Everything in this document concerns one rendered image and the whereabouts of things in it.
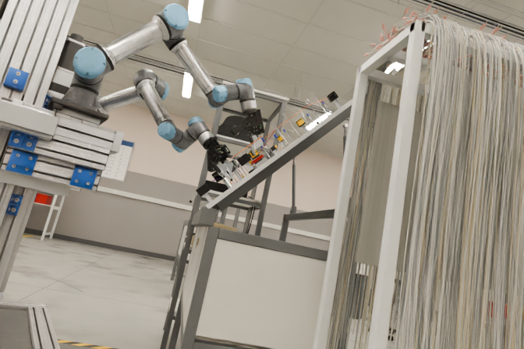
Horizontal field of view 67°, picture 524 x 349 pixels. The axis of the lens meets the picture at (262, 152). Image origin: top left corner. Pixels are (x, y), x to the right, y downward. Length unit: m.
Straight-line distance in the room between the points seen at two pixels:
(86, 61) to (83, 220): 7.95
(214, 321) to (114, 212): 8.00
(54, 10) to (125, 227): 7.61
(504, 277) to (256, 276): 0.80
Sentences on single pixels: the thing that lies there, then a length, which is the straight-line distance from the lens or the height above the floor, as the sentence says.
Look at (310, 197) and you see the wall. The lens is 9.98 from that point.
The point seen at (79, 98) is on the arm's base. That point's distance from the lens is 1.81.
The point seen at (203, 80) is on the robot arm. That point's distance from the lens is 1.95.
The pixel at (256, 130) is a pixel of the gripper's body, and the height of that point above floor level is 1.28.
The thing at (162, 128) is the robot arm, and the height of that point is 1.19.
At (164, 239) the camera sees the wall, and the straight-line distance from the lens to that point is 9.36.
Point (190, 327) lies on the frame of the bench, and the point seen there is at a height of 0.44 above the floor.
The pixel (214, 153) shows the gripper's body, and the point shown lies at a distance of 1.86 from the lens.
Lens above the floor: 0.78
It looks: 13 degrees up
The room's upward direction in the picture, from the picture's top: 12 degrees clockwise
